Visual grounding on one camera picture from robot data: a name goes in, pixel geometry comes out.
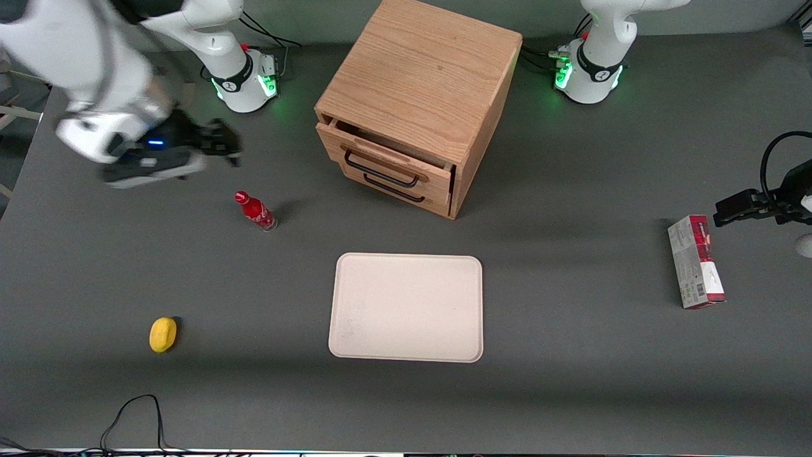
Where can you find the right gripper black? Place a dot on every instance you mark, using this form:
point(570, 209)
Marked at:
point(189, 134)

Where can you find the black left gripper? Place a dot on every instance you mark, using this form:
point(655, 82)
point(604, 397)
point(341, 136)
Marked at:
point(792, 192)

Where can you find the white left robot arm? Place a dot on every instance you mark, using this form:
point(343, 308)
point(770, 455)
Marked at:
point(599, 57)

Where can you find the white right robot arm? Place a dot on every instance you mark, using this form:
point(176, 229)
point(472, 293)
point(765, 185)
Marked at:
point(95, 51)

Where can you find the oak wooden drawer cabinet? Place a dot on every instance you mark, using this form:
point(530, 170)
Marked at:
point(425, 70)

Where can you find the grey and red carton box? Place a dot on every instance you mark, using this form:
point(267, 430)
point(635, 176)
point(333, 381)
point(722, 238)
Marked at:
point(694, 261)

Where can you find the red soda bottle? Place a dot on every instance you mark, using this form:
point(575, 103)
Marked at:
point(257, 212)

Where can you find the yellow lemon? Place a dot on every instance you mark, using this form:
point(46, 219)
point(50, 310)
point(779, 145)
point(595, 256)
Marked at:
point(163, 334)

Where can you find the beige plastic tray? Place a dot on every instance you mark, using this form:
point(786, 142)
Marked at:
point(406, 308)

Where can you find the light metal frame bar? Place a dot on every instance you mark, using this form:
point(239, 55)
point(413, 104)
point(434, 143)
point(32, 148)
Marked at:
point(19, 113)

